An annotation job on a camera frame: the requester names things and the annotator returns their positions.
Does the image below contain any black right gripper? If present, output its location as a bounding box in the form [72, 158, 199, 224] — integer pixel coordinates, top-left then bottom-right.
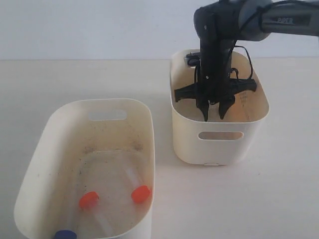
[174, 72, 257, 121]

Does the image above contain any orange cap tube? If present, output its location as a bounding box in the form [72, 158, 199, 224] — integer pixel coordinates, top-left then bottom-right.
[119, 165, 153, 204]
[78, 191, 114, 237]

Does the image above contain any blue cap tube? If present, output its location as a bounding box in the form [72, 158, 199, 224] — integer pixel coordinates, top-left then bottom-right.
[53, 196, 78, 239]

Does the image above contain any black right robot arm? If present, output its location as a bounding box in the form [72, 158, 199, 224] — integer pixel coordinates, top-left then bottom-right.
[174, 0, 319, 121]

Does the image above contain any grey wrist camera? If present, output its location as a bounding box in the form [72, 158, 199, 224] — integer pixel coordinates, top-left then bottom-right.
[184, 52, 200, 67]

